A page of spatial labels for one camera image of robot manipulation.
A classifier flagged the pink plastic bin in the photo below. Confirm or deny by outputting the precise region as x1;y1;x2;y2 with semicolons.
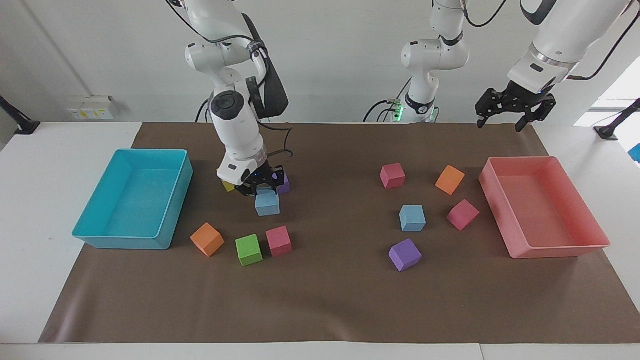
478;155;612;260

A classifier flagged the white wall socket box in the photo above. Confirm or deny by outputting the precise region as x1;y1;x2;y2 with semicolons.
66;94;119;121

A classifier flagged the pink foam block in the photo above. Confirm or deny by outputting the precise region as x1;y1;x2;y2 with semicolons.
265;225;293;258
379;162;407;190
446;198;481;232

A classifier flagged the orange foam block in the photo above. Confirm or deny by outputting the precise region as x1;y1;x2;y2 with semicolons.
434;164;467;196
189;222;226;259

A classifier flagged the blue foam block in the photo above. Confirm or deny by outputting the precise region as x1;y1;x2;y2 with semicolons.
398;204;427;233
255;192;281;217

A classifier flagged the black cable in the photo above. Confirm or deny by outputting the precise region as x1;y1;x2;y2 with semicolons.
194;97;212;124
363;98;401;124
260;122;297;160
462;0;509;29
566;9;640;82

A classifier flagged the cyan plastic bin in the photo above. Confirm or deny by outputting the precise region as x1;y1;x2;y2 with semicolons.
71;148;195;251

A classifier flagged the black stand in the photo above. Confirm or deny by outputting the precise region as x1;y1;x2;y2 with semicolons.
593;98;640;141
0;94;41;136

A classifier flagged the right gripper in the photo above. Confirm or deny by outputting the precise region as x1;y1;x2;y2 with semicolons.
234;166;287;198

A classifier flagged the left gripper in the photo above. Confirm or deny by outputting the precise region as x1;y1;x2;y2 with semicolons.
474;81;557;134

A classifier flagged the green foam block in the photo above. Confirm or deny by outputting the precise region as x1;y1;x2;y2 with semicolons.
234;233;264;268

